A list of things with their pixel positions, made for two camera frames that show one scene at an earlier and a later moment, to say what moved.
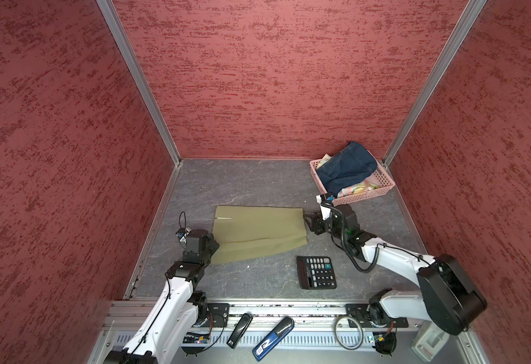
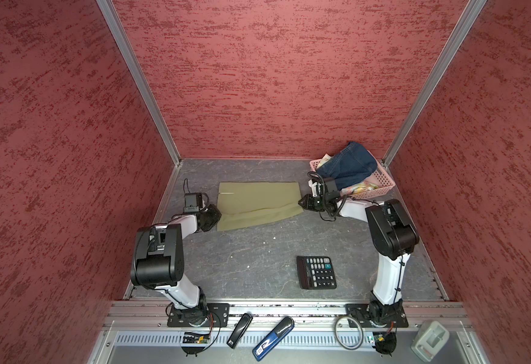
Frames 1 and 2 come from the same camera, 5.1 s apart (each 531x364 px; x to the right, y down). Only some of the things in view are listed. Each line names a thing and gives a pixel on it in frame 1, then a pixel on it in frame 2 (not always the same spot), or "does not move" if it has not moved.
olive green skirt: [238, 231] -> [247, 204]
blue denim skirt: [340, 171] does not move
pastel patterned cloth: [363, 186] does not move
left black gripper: [213, 245] -> [216, 214]
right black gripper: [316, 221] -> [308, 203]
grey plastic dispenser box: [428, 341] does not move
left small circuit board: [195, 338] does not move
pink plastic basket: [377, 180] does not move
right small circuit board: [384, 342] does not move
